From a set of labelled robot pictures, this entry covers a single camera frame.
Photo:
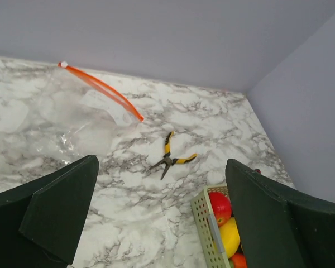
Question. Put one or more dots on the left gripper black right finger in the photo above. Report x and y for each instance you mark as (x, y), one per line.
(278, 225)

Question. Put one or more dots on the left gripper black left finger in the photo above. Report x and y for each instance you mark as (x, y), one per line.
(41, 221)

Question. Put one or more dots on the green perforated plastic basket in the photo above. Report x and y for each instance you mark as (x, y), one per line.
(208, 231)

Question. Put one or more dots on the clear zip bag orange zipper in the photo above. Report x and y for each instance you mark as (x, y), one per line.
(77, 114)

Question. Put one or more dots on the yellow toy mango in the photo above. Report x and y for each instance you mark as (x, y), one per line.
(230, 237)

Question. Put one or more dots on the orange toy fruit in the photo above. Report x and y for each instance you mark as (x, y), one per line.
(238, 261)

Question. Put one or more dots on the yellow black needle-nose pliers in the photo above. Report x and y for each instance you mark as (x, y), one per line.
(167, 160)

